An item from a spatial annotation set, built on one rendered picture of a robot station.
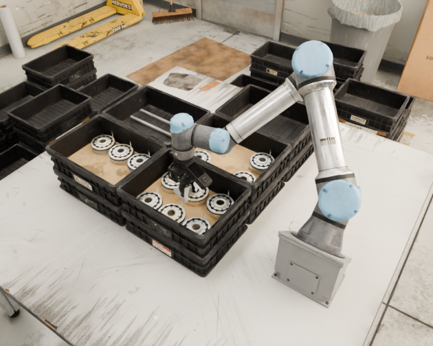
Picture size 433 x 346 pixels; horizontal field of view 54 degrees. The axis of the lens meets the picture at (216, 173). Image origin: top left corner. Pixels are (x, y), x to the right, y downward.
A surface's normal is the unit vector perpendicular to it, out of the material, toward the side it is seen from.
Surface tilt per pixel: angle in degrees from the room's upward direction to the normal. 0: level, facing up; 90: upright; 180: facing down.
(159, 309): 0
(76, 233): 0
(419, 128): 0
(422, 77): 73
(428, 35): 78
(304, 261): 90
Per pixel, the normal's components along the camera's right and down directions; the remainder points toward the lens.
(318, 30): -0.56, 0.56
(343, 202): -0.23, 0.07
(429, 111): 0.00, -0.73
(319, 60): -0.27, -0.18
